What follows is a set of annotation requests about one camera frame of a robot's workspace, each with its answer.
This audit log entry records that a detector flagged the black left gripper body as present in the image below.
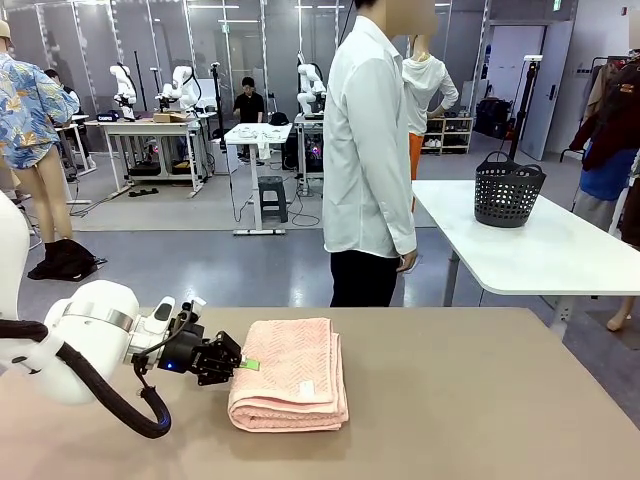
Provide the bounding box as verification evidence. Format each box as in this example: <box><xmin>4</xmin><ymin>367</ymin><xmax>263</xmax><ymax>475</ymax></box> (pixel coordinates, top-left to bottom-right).
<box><xmin>158</xmin><ymin>324</ymin><xmax>214</xmax><ymax>376</ymax></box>

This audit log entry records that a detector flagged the pink terry towel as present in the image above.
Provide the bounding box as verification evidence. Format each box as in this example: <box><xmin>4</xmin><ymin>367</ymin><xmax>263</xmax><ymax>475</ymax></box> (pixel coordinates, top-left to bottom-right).
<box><xmin>227</xmin><ymin>317</ymin><xmax>350</xmax><ymax>434</ymax></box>

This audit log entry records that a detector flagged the person's right forearm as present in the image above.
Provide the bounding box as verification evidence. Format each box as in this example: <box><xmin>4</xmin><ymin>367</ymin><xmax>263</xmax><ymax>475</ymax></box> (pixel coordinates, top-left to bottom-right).
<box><xmin>383</xmin><ymin>164</ymin><xmax>419</xmax><ymax>259</ymax></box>

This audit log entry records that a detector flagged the grey plastic stool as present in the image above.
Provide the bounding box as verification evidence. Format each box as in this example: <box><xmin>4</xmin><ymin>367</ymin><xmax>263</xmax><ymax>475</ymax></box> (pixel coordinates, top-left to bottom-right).
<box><xmin>256</xmin><ymin>175</ymin><xmax>290</xmax><ymax>224</ymax></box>

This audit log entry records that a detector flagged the white height-adjustable desk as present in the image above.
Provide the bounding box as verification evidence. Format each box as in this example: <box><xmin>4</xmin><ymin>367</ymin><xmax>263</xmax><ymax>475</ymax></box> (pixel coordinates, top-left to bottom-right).
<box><xmin>223</xmin><ymin>121</ymin><xmax>295</xmax><ymax>237</ymax></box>

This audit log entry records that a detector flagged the white workbench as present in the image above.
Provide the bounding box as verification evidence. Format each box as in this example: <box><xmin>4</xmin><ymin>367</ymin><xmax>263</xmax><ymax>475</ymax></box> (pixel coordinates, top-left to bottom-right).
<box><xmin>83</xmin><ymin>117</ymin><xmax>211</xmax><ymax>200</ymax></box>

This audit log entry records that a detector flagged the grey table leg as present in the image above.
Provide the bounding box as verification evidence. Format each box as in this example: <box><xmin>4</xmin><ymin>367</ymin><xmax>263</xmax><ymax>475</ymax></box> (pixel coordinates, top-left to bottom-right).
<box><xmin>442</xmin><ymin>248</ymin><xmax>462</xmax><ymax>308</ymax></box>

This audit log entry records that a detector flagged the person in white shirt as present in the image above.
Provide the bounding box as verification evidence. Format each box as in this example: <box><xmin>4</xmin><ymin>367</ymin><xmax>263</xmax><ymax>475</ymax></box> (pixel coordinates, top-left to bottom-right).
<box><xmin>322</xmin><ymin>0</ymin><xmax>439</xmax><ymax>309</ymax></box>

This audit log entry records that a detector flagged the person in black shirt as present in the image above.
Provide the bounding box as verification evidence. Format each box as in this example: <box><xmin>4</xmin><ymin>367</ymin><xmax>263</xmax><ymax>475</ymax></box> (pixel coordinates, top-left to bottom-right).
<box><xmin>231</xmin><ymin>75</ymin><xmax>267</xmax><ymax>165</ymax></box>

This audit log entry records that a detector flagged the mannequin in floral shirt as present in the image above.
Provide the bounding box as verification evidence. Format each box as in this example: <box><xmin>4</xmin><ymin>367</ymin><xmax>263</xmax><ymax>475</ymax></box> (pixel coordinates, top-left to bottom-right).
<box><xmin>0</xmin><ymin>19</ymin><xmax>82</xmax><ymax>257</ymax></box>

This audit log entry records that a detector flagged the wooden shoe rack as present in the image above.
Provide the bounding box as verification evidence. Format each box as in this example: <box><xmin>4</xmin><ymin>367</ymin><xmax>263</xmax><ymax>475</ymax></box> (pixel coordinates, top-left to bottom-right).
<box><xmin>421</xmin><ymin>115</ymin><xmax>475</xmax><ymax>156</ymax></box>

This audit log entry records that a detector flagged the black plastic laundry basket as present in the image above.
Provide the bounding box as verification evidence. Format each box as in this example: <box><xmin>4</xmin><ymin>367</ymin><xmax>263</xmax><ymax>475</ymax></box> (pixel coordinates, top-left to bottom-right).
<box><xmin>473</xmin><ymin>150</ymin><xmax>548</xmax><ymax>229</ymax></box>

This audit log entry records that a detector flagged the white table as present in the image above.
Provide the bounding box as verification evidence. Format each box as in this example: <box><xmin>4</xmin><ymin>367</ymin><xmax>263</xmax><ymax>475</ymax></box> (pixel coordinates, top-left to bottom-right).
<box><xmin>410</xmin><ymin>178</ymin><xmax>640</xmax><ymax>297</ymax></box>

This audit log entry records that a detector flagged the white table leg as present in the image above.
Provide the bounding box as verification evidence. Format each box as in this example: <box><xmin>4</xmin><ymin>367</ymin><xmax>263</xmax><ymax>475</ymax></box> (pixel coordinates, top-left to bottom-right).
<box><xmin>549</xmin><ymin>293</ymin><xmax>577</xmax><ymax>344</ymax></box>

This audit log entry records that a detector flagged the black suitcase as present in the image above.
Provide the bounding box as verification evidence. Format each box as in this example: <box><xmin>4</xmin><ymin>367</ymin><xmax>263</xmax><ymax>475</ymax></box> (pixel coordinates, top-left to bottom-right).
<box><xmin>474</xmin><ymin>97</ymin><xmax>512</xmax><ymax>140</ymax></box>

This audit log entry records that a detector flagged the black tripod stand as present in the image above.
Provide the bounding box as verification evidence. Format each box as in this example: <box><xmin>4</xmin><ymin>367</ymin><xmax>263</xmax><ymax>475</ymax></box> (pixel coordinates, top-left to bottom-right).
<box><xmin>506</xmin><ymin>54</ymin><xmax>545</xmax><ymax>162</ymax></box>

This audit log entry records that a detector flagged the grey open door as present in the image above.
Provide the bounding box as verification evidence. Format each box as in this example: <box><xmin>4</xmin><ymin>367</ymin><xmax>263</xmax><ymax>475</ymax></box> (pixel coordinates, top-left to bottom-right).
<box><xmin>518</xmin><ymin>19</ymin><xmax>576</xmax><ymax>162</ymax></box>

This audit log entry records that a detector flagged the blue hanging garment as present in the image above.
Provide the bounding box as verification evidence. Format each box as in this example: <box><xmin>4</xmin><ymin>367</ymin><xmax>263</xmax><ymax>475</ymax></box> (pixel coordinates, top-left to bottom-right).
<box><xmin>578</xmin><ymin>146</ymin><xmax>640</xmax><ymax>202</ymax></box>

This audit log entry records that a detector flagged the dark brown hanging jacket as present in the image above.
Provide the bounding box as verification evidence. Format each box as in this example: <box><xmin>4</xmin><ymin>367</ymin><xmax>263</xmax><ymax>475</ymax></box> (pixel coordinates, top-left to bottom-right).
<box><xmin>568</xmin><ymin>58</ymin><xmax>640</xmax><ymax>172</ymax></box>

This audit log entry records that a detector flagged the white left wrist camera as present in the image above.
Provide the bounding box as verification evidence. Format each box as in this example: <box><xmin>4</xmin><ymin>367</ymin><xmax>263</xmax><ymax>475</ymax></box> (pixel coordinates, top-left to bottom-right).
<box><xmin>151</xmin><ymin>295</ymin><xmax>209</xmax><ymax>341</ymax></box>

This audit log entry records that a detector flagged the black corrugated cable conduit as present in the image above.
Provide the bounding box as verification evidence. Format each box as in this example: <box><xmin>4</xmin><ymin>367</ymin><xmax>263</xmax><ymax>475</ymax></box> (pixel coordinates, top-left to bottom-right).
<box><xmin>0</xmin><ymin>318</ymin><xmax>174</xmax><ymax>440</ymax></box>

